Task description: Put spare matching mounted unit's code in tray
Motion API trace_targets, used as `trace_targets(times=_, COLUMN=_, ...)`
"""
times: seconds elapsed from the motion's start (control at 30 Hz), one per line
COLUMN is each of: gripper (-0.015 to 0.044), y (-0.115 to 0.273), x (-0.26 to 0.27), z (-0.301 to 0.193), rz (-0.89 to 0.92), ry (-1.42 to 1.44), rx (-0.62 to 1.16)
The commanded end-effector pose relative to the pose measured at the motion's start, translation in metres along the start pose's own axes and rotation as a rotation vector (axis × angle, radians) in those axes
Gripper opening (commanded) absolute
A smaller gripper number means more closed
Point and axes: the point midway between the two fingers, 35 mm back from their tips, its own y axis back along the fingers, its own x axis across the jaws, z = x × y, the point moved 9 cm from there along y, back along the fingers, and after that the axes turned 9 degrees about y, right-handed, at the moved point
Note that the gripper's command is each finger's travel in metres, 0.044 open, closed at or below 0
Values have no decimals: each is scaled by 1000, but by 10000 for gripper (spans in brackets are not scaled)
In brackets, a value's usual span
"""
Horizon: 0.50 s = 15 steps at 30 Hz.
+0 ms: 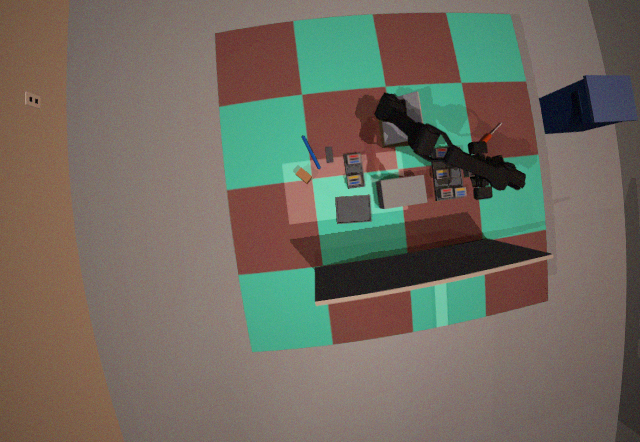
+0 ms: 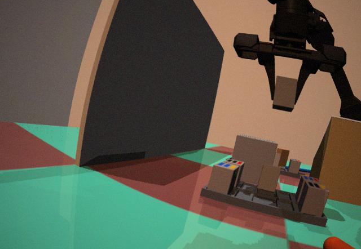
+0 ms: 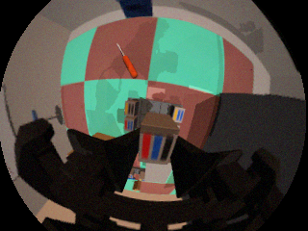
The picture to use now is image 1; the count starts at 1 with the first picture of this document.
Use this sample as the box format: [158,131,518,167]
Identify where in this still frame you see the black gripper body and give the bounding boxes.
[468,141,493,200]

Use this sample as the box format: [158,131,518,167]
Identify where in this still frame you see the orange-red rounded cylinder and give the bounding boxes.
[480,122,502,142]

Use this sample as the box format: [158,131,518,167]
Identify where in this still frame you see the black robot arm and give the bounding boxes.
[374,93,526,191]

